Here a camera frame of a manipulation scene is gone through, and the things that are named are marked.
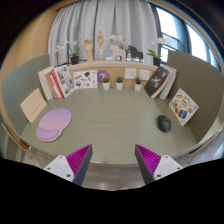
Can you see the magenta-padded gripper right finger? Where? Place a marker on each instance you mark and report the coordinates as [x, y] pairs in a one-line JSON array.
[[163, 165]]

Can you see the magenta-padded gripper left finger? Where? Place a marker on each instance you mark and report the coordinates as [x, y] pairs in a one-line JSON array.
[[63, 166]]

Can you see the black computer mouse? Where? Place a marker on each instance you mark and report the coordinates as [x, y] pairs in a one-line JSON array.
[[164, 123]]

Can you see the purple mouse pad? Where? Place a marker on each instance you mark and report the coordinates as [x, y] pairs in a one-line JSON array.
[[53, 122]]

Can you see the white sheet with large stickers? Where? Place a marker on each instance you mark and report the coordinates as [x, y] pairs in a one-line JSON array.
[[183, 106]]

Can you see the beige booklet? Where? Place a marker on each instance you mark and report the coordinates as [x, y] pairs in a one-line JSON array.
[[33, 105]]

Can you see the red book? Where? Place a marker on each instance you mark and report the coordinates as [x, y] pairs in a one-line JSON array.
[[56, 86]]

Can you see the tan book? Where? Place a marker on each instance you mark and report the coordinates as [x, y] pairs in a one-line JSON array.
[[50, 85]]

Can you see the picture-cover magazine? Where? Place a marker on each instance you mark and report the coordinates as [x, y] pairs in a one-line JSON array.
[[65, 80]]

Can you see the white sheet with small stickers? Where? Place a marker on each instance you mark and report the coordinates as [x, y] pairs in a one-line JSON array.
[[85, 79]]

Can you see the green desk partition panel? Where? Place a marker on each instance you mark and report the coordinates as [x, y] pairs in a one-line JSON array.
[[203, 80], [20, 80]]

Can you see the round purple sign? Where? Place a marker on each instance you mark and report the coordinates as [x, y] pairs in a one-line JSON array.
[[103, 74]]

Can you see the white orchid in black pot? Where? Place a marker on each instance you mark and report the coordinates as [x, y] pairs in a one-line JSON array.
[[74, 59], [117, 38], [156, 61]]

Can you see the black horse figure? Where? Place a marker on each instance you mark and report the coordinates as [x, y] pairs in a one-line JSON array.
[[135, 52]]

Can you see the pink horse figure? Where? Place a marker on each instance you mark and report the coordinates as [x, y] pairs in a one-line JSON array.
[[117, 53]]

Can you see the wooden hand model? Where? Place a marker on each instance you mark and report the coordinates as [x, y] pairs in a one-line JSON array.
[[88, 46]]

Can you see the window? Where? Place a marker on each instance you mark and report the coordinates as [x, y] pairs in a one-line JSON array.
[[196, 43]]

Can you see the wooden mannequin figure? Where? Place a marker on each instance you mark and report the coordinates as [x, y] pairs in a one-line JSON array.
[[101, 41]]

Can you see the grey curtain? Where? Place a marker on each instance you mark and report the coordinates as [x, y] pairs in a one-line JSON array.
[[100, 16]]

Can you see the white wall socket plate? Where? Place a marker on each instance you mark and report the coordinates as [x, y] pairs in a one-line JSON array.
[[130, 73], [144, 74]]

